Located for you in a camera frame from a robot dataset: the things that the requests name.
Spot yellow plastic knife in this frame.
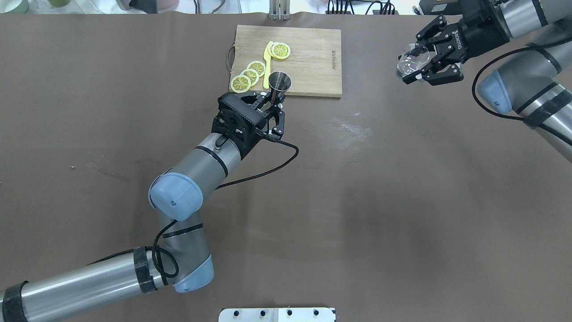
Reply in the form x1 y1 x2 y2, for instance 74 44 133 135
263 41 273 89

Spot white pedestal base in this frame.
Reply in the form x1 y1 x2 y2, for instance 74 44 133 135
218 307 337 322

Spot lemon slice by knife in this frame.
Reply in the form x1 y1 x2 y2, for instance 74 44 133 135
266 42 291 60

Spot green plastic cup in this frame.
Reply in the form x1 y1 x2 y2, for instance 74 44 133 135
47 0 71 8

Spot clear glass measuring cup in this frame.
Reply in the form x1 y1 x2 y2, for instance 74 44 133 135
395 42 434 79

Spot lemon slice far end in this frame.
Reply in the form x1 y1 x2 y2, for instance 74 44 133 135
229 75 252 93

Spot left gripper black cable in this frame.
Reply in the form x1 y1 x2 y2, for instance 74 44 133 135
152 132 300 287

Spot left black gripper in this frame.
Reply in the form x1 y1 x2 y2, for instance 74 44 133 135
217 90 285 138

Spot bamboo cutting board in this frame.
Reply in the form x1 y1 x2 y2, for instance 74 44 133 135
230 25 342 98

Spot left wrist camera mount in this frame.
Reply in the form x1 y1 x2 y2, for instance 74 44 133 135
212 91 268 160

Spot pink bowl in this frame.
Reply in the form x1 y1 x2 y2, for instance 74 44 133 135
116 0 180 14

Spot steel jigger shaker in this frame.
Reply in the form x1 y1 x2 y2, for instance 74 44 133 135
269 71 292 106

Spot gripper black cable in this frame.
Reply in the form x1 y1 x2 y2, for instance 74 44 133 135
472 38 572 121
152 132 300 287

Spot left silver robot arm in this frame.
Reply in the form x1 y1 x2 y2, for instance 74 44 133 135
1 93 214 290

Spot aluminium frame post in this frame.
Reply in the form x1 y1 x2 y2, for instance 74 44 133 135
268 0 291 21

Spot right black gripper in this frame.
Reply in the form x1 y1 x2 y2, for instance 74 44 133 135
402 1 509 86

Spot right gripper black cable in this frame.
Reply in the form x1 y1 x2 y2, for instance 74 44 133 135
472 38 572 121

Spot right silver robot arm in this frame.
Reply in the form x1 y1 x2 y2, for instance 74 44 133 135
396 0 572 161

